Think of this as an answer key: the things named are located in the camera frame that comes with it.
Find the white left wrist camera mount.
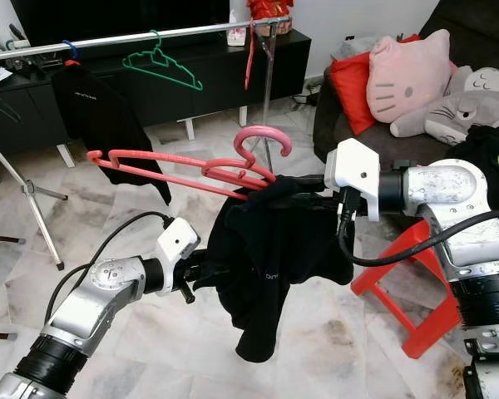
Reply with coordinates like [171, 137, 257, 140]
[156, 218, 199, 265]

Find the green plastic hanger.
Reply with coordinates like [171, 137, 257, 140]
[123, 30, 205, 92]

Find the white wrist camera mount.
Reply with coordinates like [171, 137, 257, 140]
[324, 137, 382, 221]
[156, 218, 199, 265]

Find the black wire hanger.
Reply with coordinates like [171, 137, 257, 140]
[0, 79, 26, 126]

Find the black shirt with red collar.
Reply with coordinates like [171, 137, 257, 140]
[52, 60, 173, 206]

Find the red plastic stool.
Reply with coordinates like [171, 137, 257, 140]
[351, 249, 462, 360]

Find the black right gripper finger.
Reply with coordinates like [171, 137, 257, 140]
[264, 175, 319, 200]

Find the dark grey fabric sofa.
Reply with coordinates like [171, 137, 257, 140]
[312, 0, 499, 175]

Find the pink cat face pillow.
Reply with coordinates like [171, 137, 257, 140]
[366, 29, 454, 124]

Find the salmon pink plastic hanger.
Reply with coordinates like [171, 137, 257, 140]
[87, 125, 294, 203]

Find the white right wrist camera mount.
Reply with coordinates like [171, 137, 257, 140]
[324, 137, 382, 221]

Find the pink white tissue box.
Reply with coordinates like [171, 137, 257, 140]
[226, 27, 248, 47]

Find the black flat television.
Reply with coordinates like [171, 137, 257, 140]
[10, 0, 234, 47]

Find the silver metal clothes rack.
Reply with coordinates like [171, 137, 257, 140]
[0, 15, 292, 271]

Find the side table with lace cloth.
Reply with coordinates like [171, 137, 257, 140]
[333, 35, 388, 63]

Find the pale cream Totoro plush pillow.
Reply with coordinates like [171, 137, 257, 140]
[449, 66, 499, 99]

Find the blue plastic hanger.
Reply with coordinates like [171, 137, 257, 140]
[61, 39, 80, 62]

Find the red cushion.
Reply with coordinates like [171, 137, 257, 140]
[329, 33, 421, 136]

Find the grey Totoro plush pillow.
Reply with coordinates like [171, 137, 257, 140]
[389, 90, 499, 146]

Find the red plastic hanger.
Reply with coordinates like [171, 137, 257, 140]
[245, 29, 260, 91]

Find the black power strip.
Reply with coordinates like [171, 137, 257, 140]
[289, 88, 317, 105]

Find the red robed figurine statue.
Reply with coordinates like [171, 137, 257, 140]
[245, 0, 294, 36]

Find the black TV cabinet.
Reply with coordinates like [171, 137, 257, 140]
[0, 27, 313, 159]

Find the black shirt with small print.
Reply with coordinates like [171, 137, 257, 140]
[204, 175, 354, 364]

